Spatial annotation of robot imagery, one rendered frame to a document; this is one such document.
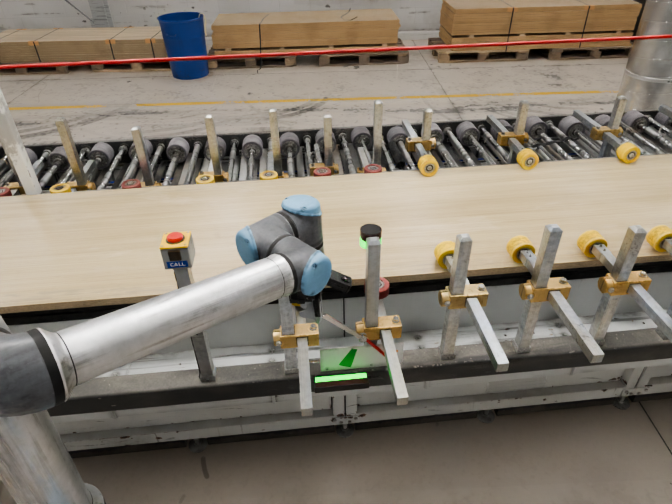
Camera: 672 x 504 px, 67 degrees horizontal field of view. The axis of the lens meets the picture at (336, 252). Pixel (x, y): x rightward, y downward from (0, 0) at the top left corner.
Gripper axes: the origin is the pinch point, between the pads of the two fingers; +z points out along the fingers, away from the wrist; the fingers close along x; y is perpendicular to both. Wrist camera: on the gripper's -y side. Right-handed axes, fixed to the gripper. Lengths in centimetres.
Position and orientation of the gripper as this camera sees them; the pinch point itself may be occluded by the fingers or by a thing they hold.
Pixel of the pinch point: (320, 319)
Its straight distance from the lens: 139.7
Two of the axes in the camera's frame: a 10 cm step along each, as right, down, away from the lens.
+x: -0.4, 5.6, -8.3
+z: 0.5, 8.3, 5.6
